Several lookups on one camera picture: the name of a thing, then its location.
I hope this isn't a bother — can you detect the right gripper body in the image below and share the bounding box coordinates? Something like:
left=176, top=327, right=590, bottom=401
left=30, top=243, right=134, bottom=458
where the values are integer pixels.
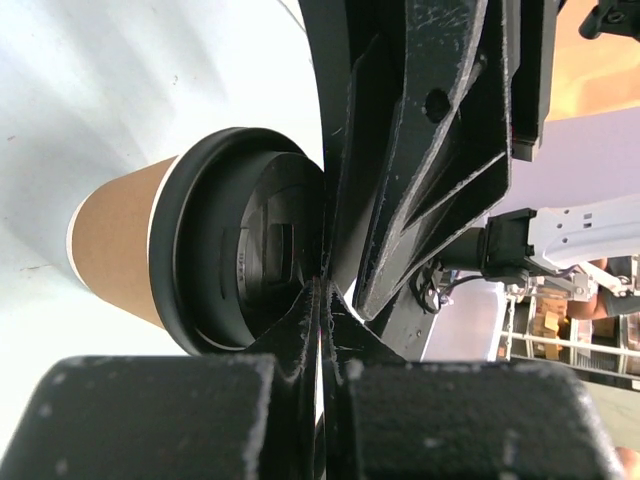
left=505, top=0, right=555, bottom=161

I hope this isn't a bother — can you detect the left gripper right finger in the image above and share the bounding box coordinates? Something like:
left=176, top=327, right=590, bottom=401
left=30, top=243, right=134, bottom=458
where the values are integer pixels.
left=321, top=284, right=625, bottom=479

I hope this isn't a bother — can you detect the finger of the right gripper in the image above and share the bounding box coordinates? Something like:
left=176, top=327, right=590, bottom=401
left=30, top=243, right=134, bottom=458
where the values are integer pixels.
left=299, top=1, right=406, bottom=293
left=349, top=1, right=513, bottom=321

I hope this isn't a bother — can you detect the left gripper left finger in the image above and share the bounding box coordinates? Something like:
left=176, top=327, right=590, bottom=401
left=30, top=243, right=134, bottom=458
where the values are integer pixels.
left=1, top=280, right=322, bottom=479

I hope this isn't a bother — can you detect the black cup lid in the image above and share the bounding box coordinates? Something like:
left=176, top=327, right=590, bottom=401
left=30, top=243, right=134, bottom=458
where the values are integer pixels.
left=147, top=127, right=324, bottom=355

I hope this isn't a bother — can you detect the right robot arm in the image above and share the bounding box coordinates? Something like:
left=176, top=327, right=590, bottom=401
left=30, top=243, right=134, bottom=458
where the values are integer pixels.
left=300, top=1, right=639, bottom=320

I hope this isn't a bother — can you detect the brown paper bag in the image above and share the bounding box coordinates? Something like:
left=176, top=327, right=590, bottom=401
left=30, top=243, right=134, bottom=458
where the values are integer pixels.
left=547, top=1, right=640, bottom=121

